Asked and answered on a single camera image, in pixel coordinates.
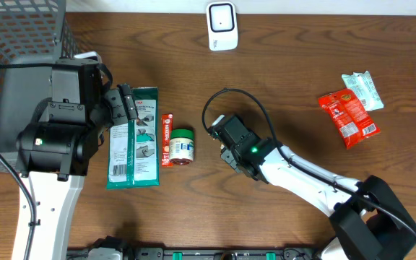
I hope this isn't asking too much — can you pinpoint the red Nescafe stick sachet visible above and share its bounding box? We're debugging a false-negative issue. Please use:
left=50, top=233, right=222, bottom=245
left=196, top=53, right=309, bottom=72
left=161, top=113, right=173, bottom=168

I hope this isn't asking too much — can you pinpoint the green white gloves package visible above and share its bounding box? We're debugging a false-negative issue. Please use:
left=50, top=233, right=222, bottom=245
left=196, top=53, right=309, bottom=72
left=106, top=87, right=160, bottom=190

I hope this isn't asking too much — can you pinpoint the white barcode scanner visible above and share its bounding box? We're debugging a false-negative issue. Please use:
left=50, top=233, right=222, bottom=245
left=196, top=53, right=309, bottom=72
left=206, top=1, right=238, bottom=51

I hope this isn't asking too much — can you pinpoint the mint green wipes pack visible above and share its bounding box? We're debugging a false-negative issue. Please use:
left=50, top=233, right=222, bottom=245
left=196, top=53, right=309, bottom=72
left=341, top=71, right=384, bottom=111

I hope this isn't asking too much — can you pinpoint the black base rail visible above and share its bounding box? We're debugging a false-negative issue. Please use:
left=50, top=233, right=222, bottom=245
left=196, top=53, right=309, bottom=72
left=66, top=236, right=317, bottom=260

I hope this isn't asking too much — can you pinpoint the red snack bag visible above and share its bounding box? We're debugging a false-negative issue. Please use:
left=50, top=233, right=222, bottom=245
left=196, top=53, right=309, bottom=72
left=318, top=89, right=381, bottom=149

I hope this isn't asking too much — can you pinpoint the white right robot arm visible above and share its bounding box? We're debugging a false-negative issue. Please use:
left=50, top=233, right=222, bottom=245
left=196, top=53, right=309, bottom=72
left=208, top=116, right=416, bottom=259

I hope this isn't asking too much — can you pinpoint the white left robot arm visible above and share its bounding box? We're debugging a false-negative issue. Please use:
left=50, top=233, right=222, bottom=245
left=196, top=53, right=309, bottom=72
left=12, top=58, right=138, bottom=259

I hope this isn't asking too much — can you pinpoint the green lid white jar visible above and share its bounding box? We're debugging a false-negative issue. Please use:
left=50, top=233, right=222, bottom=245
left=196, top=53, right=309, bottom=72
left=169, top=129, right=194, bottom=165

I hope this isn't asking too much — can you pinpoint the grey plastic mesh basket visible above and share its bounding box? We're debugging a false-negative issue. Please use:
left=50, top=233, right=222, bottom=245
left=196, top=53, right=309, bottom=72
left=0, top=0, right=79, bottom=165

